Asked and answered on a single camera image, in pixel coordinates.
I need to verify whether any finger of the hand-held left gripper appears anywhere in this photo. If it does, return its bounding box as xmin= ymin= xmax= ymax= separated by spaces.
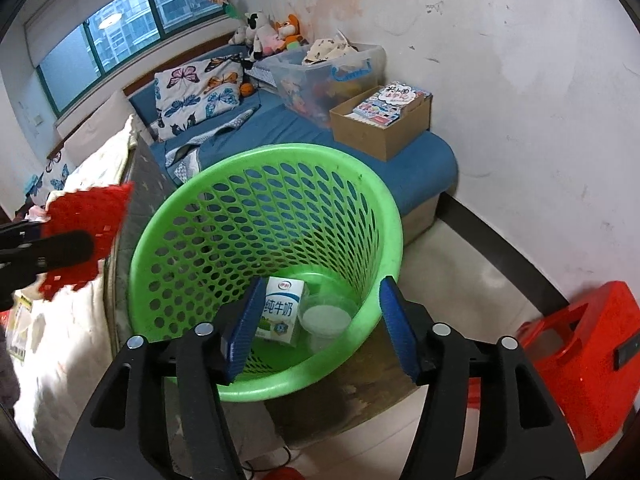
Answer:
xmin=0 ymin=231 xmax=96 ymax=311
xmin=0 ymin=222 xmax=48 ymax=242

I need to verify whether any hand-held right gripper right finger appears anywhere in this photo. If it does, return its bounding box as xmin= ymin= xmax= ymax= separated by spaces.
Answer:
xmin=378 ymin=276 xmax=586 ymax=480

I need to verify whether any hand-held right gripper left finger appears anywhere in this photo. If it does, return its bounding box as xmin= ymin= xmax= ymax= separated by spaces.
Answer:
xmin=60 ymin=276 xmax=268 ymax=480

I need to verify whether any red plastic mesh net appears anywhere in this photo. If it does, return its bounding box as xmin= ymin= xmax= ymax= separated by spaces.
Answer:
xmin=40 ymin=182 xmax=135 ymax=303

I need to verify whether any green plastic basket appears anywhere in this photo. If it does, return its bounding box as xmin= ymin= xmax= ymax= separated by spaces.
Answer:
xmin=128 ymin=143 xmax=404 ymax=405

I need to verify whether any white milk carton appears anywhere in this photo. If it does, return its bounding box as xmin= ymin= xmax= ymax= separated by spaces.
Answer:
xmin=255 ymin=277 xmax=307 ymax=347

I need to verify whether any small butterfly print pillow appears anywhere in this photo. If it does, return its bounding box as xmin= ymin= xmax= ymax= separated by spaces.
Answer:
xmin=22 ymin=152 xmax=76 ymax=208

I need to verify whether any clear plastic cup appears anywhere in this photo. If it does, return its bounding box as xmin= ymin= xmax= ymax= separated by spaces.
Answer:
xmin=299 ymin=294 xmax=358 ymax=356

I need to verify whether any yellow printed paper bag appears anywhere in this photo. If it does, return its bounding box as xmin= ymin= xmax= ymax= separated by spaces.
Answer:
xmin=5 ymin=292 xmax=36 ymax=361

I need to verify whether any white quilted mattress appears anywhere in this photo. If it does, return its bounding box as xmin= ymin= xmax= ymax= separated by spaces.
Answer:
xmin=10 ymin=115 xmax=141 ymax=461

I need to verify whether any grey mattress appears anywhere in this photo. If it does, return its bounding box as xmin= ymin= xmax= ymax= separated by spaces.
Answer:
xmin=102 ymin=132 xmax=181 ymax=341

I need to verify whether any beige pillow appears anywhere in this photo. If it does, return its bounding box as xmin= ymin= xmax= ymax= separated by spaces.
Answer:
xmin=55 ymin=89 xmax=156 ymax=166

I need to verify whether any grey patterned blanket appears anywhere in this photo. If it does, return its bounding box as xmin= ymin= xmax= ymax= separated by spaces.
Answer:
xmin=164 ymin=105 xmax=262 ymax=185

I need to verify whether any brown cardboard box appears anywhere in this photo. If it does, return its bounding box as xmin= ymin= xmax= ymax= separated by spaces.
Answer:
xmin=329 ymin=87 xmax=433 ymax=162

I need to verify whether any red plastic stool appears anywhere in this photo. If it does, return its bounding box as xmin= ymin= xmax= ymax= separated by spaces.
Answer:
xmin=515 ymin=281 xmax=640 ymax=453

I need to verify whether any large butterfly print pillow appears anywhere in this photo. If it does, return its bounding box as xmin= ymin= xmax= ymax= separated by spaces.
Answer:
xmin=154 ymin=55 xmax=245 ymax=142

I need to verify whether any blue bed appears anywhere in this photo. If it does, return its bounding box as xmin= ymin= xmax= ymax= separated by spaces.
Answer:
xmin=122 ymin=42 xmax=460 ymax=221

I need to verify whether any white roller blind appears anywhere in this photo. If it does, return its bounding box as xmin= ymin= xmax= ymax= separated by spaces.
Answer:
xmin=24 ymin=0 xmax=151 ymax=68

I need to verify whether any stack of picture books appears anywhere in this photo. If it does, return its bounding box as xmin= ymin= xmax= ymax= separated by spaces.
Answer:
xmin=352 ymin=81 xmax=432 ymax=125

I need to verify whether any green framed window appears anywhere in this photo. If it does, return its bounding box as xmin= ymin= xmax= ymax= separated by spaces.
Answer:
xmin=35 ymin=0 xmax=226 ymax=113

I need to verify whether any clear plastic storage bin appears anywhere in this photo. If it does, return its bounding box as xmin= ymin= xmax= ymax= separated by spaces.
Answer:
xmin=262 ymin=42 xmax=387 ymax=128

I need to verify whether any patterned cream cloth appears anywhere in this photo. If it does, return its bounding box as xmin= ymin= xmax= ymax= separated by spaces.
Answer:
xmin=302 ymin=31 xmax=358 ymax=66

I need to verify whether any cow plush toy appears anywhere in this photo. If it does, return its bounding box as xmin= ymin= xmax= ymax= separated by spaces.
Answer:
xmin=230 ymin=10 xmax=273 ymax=61

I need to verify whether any orange fox plush toy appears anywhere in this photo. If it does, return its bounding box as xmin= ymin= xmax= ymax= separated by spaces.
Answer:
xmin=274 ymin=14 xmax=308 ymax=51

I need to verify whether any black cable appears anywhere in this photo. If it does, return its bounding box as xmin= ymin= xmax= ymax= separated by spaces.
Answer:
xmin=242 ymin=445 xmax=296 ymax=476

